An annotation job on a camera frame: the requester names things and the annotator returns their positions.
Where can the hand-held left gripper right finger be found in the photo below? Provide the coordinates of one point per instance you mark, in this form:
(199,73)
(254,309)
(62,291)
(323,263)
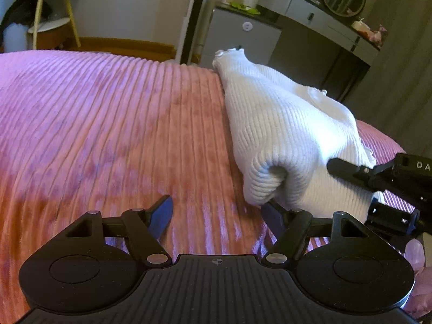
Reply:
(272,214)

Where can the grey vanity desk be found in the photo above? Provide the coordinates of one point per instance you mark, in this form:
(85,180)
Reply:
(317,37)

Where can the white ribbed knit garment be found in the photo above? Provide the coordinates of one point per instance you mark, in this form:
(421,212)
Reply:
(290,128)

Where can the pink ribbed blanket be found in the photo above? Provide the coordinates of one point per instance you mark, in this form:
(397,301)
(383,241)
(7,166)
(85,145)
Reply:
(111,131)

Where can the black garment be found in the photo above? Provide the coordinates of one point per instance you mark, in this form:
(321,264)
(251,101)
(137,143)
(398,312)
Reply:
(20,10)

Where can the pink fuzzy clothing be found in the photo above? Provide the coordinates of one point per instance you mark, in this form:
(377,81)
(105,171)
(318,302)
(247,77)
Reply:
(420,276)

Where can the green leaf-shaped tray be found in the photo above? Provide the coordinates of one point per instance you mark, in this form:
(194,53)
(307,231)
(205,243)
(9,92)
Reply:
(248,8)

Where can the white tower fan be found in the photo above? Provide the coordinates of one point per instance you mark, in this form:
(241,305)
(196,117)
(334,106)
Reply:
(194,20)

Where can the white side table yellow legs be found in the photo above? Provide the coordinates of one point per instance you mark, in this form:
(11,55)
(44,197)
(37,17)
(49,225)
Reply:
(55,23)

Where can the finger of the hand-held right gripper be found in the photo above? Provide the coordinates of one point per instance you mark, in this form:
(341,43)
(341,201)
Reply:
(391,217)
(344,168)

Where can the grey drawer cabinet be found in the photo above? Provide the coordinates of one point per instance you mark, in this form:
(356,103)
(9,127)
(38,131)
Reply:
(236,40)

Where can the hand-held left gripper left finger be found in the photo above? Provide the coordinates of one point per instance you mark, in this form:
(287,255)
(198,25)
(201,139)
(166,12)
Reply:
(162,216)

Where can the white pink candle jar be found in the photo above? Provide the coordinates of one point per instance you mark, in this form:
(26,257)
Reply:
(359,25)

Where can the grey trash bin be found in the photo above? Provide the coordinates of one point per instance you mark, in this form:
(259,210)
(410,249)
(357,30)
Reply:
(14,38)

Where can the round white brown stool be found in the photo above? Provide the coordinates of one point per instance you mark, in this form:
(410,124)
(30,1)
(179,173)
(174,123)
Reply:
(50,35)

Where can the pink plush toy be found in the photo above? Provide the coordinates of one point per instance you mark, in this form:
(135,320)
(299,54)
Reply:
(378,34)

